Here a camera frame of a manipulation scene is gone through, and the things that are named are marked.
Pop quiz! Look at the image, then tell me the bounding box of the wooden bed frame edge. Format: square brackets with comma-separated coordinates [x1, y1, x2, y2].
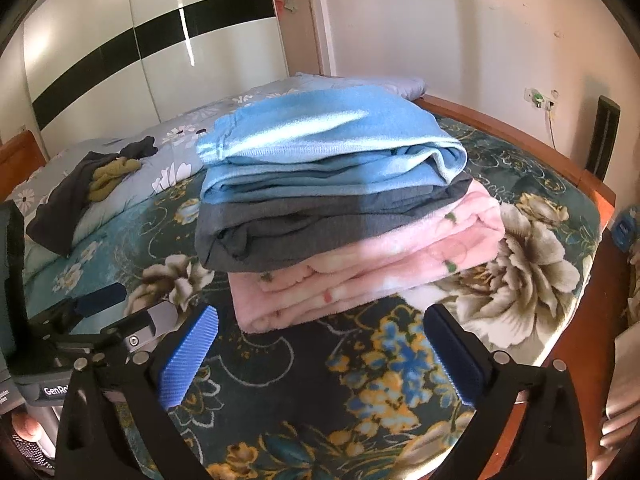
[402, 96, 629, 460]

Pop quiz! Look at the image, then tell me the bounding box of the light blue floral quilt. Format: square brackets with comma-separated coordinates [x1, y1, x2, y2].
[8, 71, 429, 281]

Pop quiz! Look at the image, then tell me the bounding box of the orange wooden headboard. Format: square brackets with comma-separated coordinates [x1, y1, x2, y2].
[0, 130, 46, 200]

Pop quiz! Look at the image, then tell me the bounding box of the black tall stand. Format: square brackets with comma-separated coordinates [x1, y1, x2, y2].
[586, 96, 620, 181]

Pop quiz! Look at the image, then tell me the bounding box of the white black striped wardrobe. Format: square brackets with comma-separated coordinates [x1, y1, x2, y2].
[23, 0, 288, 155]

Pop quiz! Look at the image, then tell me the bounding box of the blue small container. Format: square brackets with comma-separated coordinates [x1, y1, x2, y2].
[612, 205, 639, 252]

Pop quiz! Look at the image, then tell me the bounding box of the grey folded garment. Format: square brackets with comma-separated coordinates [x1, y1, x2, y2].
[194, 172, 472, 273]

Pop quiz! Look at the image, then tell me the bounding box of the teal floral bed blanket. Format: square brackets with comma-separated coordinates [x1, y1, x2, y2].
[22, 112, 604, 480]

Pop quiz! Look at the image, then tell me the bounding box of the light blue garment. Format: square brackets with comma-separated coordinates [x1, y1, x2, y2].
[196, 86, 468, 205]

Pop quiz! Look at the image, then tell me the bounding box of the olive yellow garment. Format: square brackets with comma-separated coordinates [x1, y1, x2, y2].
[87, 157, 142, 203]

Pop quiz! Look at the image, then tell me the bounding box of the dark navy garment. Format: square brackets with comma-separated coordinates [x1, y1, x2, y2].
[26, 136, 158, 256]

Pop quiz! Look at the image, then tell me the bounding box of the pink fleece folded garment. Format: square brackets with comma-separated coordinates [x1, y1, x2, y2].
[228, 180, 504, 334]

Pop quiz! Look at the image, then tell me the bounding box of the wall power socket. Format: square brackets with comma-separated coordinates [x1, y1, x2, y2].
[524, 88, 560, 112]

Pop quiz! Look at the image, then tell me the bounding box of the wooden door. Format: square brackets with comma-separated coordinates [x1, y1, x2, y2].
[274, 0, 322, 75]

